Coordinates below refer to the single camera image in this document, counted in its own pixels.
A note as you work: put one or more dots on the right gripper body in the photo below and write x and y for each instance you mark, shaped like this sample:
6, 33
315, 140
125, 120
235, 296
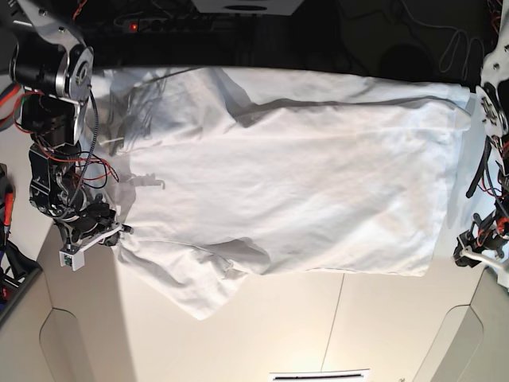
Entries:
91, 225

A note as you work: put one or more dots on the black power strip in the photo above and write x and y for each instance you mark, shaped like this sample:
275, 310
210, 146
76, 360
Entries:
159, 25

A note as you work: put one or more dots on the orange grey cutters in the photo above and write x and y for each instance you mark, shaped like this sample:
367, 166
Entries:
8, 99

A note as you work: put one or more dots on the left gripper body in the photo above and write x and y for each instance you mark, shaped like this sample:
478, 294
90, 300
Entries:
483, 242

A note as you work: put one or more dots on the white device behind table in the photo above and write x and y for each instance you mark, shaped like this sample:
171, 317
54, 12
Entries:
270, 7

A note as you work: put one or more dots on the white t-shirt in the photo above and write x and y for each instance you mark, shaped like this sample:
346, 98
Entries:
230, 172

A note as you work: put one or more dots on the orange handled pliers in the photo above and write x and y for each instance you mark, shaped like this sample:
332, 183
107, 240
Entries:
8, 211

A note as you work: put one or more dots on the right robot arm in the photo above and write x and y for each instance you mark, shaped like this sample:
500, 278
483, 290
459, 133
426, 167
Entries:
53, 64

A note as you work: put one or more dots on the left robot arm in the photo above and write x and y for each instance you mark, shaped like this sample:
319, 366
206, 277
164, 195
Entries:
492, 95

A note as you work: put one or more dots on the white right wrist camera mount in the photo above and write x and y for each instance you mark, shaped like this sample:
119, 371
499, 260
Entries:
72, 257

